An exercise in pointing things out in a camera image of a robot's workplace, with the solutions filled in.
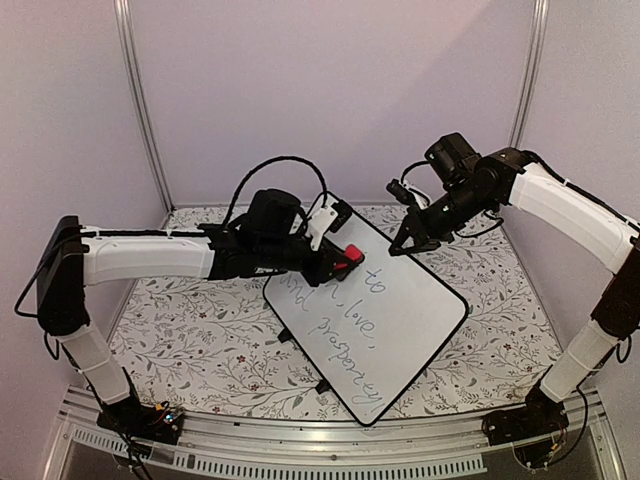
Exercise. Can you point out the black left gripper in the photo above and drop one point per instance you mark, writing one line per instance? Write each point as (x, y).
(329, 257)

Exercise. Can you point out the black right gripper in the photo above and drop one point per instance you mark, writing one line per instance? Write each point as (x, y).
(420, 234)

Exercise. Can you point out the red whiteboard eraser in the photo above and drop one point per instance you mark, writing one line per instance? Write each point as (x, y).
(349, 258)

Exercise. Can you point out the white whiteboard black frame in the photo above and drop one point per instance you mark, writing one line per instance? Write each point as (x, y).
(372, 334)

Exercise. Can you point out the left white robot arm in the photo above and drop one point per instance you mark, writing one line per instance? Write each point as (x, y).
(274, 235)

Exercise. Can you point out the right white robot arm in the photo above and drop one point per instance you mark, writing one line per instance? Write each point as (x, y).
(520, 179)

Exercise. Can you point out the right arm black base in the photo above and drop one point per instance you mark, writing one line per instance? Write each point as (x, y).
(540, 421)

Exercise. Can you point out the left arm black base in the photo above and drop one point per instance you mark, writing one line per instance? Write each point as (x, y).
(161, 423)

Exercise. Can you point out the black whiteboard stand foot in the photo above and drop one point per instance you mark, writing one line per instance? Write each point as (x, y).
(284, 336)

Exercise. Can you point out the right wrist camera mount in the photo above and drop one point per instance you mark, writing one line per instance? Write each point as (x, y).
(407, 194)

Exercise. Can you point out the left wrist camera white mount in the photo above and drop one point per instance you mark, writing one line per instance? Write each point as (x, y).
(327, 218)

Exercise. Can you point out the aluminium front rail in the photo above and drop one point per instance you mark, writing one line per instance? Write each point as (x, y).
(297, 433)

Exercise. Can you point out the right aluminium frame post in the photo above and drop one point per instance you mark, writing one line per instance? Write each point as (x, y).
(531, 71)

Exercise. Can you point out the aluminium frame post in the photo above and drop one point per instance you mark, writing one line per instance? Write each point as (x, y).
(124, 22)
(531, 71)

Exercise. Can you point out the left aluminium frame post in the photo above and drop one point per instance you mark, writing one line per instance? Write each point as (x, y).
(124, 22)

